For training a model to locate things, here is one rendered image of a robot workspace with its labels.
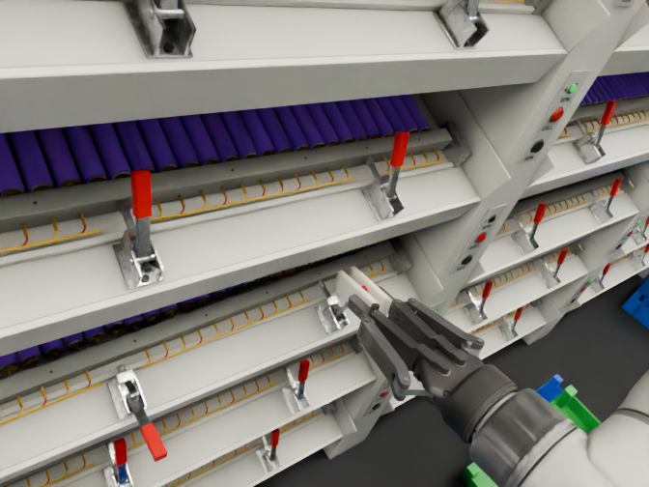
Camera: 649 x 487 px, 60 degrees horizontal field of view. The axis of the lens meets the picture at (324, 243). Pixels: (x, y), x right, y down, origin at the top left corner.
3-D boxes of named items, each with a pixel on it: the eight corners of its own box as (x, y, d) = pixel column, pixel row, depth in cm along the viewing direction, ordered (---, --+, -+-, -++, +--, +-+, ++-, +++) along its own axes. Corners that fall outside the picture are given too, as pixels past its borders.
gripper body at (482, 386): (456, 461, 54) (391, 394, 59) (508, 425, 59) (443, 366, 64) (482, 411, 50) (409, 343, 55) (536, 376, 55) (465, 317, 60)
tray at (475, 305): (574, 279, 138) (622, 255, 127) (402, 365, 103) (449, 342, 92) (531, 209, 143) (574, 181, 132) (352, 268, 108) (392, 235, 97)
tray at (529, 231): (622, 221, 126) (680, 189, 115) (445, 296, 90) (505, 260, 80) (573, 146, 131) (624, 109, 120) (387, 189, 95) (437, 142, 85)
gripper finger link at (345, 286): (375, 323, 65) (370, 325, 64) (337, 288, 69) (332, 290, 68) (380, 303, 63) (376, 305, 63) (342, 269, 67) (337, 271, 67)
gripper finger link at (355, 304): (381, 329, 63) (362, 338, 61) (352, 302, 66) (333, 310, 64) (384, 320, 62) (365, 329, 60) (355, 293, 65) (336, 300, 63)
